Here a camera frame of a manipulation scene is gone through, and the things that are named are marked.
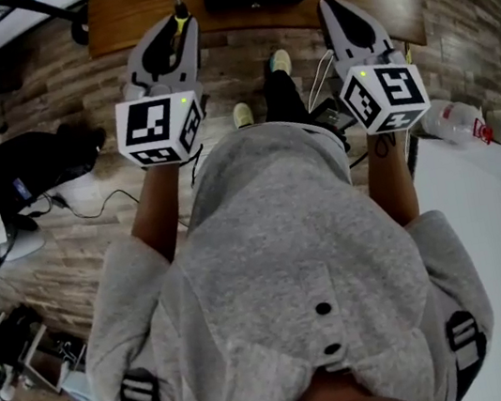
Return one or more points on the person's left forearm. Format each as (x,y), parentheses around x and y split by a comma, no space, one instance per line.
(159,210)

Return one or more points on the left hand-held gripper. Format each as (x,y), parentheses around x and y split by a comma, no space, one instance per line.
(161,124)

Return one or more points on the black bag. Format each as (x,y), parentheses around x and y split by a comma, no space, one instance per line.
(35,166)

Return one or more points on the person's grey shirt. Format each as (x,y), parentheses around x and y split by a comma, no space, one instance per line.
(280,261)

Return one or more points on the person's black trouser leg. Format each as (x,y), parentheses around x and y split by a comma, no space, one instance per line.
(281,96)

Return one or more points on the yellow and black screwdriver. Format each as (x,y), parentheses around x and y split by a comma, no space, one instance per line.
(180,10)

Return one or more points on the person's right forearm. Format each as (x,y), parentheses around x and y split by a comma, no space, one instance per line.
(391,185)

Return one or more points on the clear plastic bottle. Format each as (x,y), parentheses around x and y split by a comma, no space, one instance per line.
(451,120)

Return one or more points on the black equipment pile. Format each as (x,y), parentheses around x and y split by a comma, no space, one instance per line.
(10,340)

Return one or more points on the person's right pale shoe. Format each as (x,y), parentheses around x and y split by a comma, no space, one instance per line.
(279,61)

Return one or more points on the person's pale shoe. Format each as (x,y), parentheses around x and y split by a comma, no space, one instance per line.
(243,115)
(279,61)

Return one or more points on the beige and black container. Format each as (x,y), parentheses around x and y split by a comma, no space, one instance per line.
(500,127)

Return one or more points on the person's left pale shoe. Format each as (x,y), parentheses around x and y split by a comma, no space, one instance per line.
(243,115)

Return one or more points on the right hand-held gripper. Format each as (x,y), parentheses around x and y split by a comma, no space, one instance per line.
(385,96)

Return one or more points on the small black device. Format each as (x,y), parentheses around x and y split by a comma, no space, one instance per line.
(333,114)

